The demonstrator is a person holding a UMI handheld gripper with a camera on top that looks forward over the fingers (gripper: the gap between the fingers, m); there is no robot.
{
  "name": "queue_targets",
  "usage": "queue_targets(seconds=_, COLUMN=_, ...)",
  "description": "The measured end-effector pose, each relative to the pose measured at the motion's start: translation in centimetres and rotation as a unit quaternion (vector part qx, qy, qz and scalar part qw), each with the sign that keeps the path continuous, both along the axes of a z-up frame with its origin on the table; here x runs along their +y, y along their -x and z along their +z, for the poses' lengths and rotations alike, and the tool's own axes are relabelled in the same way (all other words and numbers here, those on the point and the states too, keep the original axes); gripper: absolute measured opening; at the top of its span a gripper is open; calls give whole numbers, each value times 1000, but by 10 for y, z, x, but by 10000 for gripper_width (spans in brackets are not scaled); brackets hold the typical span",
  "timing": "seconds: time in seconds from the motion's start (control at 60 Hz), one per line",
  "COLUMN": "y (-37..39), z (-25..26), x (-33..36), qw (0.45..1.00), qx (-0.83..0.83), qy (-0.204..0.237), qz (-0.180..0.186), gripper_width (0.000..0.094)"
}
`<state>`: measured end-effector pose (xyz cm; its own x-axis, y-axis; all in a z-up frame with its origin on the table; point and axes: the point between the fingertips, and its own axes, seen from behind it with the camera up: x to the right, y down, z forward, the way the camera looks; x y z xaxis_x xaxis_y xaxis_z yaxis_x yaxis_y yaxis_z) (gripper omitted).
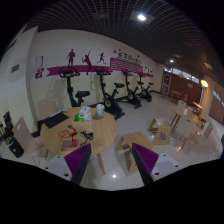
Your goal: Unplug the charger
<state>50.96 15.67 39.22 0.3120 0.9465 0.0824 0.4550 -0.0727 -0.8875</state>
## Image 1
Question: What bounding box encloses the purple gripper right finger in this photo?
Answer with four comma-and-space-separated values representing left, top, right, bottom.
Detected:
131, 142, 183, 186

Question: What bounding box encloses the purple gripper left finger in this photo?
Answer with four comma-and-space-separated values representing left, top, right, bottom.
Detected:
43, 142, 93, 186

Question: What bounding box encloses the pink power bank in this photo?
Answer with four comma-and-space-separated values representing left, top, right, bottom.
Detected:
62, 139, 77, 150

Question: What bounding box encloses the wooden stool near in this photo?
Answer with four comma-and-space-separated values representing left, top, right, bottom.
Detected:
115, 131, 153, 172

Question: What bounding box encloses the wooden stool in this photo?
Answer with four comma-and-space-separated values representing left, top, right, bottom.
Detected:
115, 131, 153, 172
148, 118, 172, 145

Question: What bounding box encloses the wooden stool far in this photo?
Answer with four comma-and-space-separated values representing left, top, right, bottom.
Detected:
148, 118, 172, 145

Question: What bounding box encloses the round wooden table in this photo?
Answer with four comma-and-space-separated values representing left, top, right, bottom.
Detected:
40, 107, 117, 173

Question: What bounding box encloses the green wipes pack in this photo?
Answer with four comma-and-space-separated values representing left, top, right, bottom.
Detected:
74, 113, 91, 121

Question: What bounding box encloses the beige chair front left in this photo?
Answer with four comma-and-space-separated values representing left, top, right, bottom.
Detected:
13, 117, 48, 161

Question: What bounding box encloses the black laptop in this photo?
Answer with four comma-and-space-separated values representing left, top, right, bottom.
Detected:
44, 112, 68, 128

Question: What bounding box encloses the white chair right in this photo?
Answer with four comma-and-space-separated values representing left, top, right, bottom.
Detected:
181, 121, 214, 153

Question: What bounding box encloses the white paper packet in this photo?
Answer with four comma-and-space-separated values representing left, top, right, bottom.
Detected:
79, 106, 90, 113

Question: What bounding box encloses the beige chair behind table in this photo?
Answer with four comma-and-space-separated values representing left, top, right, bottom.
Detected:
37, 97, 58, 120

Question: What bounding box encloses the black exercise bike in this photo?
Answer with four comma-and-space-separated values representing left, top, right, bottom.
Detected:
122, 70, 142, 109
138, 73, 152, 102
94, 66, 124, 120
59, 66, 90, 107

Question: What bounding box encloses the right wooden table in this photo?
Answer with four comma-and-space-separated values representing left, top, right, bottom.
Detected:
170, 107, 201, 134

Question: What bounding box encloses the black charger cable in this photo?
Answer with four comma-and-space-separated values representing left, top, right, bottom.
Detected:
78, 130, 95, 146

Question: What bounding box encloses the red cable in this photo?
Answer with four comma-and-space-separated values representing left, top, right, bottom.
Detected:
57, 124, 78, 151

